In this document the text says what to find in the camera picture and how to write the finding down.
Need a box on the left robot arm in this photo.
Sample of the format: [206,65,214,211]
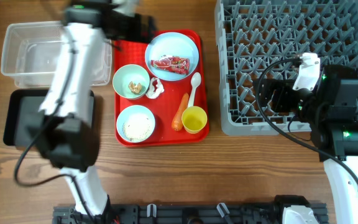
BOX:
[25,0,157,223]

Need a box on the white plastic spoon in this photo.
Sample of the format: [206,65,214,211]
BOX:
[188,72,201,107]

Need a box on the white rice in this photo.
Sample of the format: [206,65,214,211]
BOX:
[123,113,154,142]

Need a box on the light blue plate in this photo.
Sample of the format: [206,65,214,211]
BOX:
[145,32,200,82]

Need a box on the yellow plastic cup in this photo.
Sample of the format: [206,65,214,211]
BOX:
[181,106,208,134]

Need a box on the orange carrot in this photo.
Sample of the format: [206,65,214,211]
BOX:
[171,93,190,131]

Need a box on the black food waste tray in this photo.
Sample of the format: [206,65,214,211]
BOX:
[3,89,99,157]

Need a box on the grey dishwasher rack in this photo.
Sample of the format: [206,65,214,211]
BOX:
[214,0,358,136]

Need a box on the red snack wrapper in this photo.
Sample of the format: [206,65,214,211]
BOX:
[150,55,190,75]

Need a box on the red plastic tray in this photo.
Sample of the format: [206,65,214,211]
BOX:
[114,29,209,147]

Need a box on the small white tissue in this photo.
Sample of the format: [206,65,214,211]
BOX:
[145,77,165,100]

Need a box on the brown food scrap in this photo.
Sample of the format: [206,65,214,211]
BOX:
[128,82,142,95]

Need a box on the mint green bowl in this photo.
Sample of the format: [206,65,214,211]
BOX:
[112,64,150,100]

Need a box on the clear plastic bin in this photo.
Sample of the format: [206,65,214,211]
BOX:
[1,21,112,94]

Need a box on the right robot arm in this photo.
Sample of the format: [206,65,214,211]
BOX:
[254,65,358,223]

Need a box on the light blue rice bowl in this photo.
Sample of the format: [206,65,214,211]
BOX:
[116,105,156,143]

